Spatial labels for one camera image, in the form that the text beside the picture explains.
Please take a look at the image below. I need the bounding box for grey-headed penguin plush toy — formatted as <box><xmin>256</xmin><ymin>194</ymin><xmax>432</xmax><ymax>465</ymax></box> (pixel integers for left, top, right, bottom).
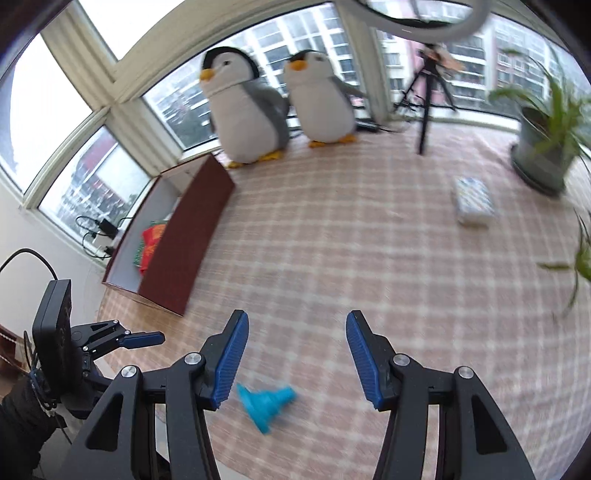
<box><xmin>283</xmin><ymin>50</ymin><xmax>368</xmax><ymax>148</ymax></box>

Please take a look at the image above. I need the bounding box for green spider plant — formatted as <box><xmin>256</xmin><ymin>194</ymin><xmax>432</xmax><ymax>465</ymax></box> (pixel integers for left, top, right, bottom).
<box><xmin>489</xmin><ymin>46</ymin><xmax>591</xmax><ymax>160</ymax></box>

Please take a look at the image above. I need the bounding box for small green plant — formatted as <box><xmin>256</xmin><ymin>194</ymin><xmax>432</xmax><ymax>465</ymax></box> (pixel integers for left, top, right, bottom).
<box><xmin>538</xmin><ymin>208</ymin><xmax>591</xmax><ymax>319</ymax></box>

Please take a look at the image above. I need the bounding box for black power adapter with cables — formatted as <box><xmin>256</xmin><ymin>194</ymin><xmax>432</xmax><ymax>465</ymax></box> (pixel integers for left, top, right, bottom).
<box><xmin>75</xmin><ymin>215</ymin><xmax>126</xmax><ymax>260</ymax></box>

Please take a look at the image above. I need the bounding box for grey pot saucer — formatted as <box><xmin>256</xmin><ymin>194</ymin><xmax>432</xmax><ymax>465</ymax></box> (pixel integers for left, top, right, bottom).
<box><xmin>510</xmin><ymin>143</ymin><xmax>570</xmax><ymax>198</ymax></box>

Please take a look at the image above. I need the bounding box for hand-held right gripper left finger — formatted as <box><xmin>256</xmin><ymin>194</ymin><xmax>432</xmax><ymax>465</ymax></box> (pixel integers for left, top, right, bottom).
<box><xmin>55</xmin><ymin>309</ymin><xmax>250</xmax><ymax>480</ymax></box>

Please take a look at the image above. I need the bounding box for blue silicone funnel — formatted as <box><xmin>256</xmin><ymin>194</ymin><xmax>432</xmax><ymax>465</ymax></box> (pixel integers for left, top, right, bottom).
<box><xmin>237</xmin><ymin>384</ymin><xmax>296</xmax><ymax>435</ymax></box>

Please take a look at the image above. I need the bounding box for pink plaid tablecloth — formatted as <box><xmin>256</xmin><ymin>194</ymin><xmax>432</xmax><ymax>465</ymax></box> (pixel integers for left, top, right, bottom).
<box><xmin>97</xmin><ymin>124</ymin><xmax>591</xmax><ymax>480</ymax></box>

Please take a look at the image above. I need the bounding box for black-headed penguin plush toy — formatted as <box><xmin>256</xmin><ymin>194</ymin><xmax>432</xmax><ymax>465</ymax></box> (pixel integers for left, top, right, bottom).
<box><xmin>199</xmin><ymin>46</ymin><xmax>291</xmax><ymax>169</ymax></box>

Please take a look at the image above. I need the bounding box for printed paper packet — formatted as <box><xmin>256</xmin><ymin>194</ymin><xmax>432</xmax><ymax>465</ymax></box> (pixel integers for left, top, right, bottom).
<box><xmin>418</xmin><ymin>44</ymin><xmax>466</xmax><ymax>72</ymax></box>

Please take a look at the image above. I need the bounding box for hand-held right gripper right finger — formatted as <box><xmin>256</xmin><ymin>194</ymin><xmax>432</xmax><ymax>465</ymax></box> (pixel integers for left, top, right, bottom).
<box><xmin>346</xmin><ymin>310</ymin><xmax>536</xmax><ymax>480</ymax></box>

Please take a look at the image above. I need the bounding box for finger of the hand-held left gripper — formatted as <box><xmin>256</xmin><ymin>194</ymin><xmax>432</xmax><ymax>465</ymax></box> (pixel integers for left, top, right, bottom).
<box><xmin>81</xmin><ymin>355</ymin><xmax>122</xmax><ymax>402</ymax></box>
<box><xmin>69</xmin><ymin>320</ymin><xmax>165</xmax><ymax>366</ymax></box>

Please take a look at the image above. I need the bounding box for grey flower pot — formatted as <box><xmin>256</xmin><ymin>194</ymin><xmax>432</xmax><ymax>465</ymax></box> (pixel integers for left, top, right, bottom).
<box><xmin>512</xmin><ymin>106</ymin><xmax>585</xmax><ymax>195</ymax></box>

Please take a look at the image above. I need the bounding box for black tripod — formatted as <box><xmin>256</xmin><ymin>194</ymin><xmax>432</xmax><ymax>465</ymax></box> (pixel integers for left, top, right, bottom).
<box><xmin>392</xmin><ymin>41</ymin><xmax>467</xmax><ymax>155</ymax></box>

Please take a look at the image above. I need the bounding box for red fabric bag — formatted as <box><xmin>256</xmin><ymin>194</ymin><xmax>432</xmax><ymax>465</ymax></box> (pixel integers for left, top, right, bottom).
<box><xmin>139</xmin><ymin>224</ymin><xmax>169</xmax><ymax>278</ymax></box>

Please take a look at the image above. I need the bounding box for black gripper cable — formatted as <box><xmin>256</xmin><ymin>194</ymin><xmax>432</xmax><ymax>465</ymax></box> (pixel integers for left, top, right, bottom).
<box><xmin>0</xmin><ymin>248</ymin><xmax>59</xmax><ymax>282</ymax></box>

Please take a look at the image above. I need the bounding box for white tissue pack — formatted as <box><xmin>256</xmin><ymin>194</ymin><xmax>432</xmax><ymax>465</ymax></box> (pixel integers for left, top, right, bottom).
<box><xmin>452</xmin><ymin>176</ymin><xmax>495</xmax><ymax>227</ymax></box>

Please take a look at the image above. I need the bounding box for brown storage box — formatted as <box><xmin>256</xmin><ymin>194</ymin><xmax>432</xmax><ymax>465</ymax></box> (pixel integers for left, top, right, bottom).
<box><xmin>102</xmin><ymin>154</ymin><xmax>236</xmax><ymax>317</ymax></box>

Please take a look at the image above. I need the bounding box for person's left forearm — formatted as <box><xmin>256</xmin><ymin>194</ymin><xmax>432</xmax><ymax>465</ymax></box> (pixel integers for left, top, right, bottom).
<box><xmin>0</xmin><ymin>378</ymin><xmax>63</xmax><ymax>480</ymax></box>

